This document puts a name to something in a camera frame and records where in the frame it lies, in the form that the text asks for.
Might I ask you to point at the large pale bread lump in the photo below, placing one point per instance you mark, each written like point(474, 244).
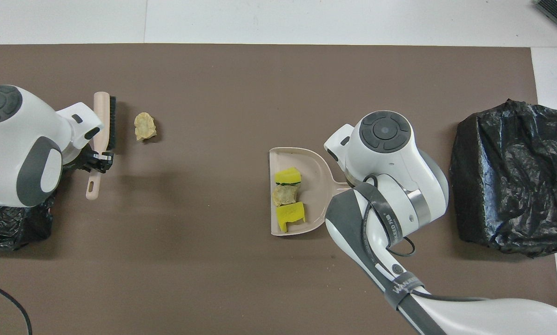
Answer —
point(144, 126)

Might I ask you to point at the notched yellow sponge piece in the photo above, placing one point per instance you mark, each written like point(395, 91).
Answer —
point(290, 215)

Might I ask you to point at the small pale bread chunk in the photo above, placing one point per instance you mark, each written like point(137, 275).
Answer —
point(284, 195)

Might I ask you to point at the beige plastic dustpan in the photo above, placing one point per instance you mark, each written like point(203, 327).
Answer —
point(318, 177)

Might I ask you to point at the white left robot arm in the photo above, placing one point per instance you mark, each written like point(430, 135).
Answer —
point(22, 139)

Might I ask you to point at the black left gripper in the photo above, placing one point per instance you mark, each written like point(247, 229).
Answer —
point(80, 159)

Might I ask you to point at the black bag lined bin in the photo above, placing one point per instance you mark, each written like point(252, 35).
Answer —
point(13, 228)
point(515, 177)

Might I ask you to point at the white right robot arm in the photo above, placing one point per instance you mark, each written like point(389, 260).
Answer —
point(399, 153)

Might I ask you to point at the brown table mat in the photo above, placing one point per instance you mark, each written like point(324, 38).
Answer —
point(213, 116)

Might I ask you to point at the wedge yellow sponge piece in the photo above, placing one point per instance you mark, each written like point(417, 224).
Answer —
point(287, 177)

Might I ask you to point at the beige hand brush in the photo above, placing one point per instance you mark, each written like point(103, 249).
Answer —
point(100, 121)

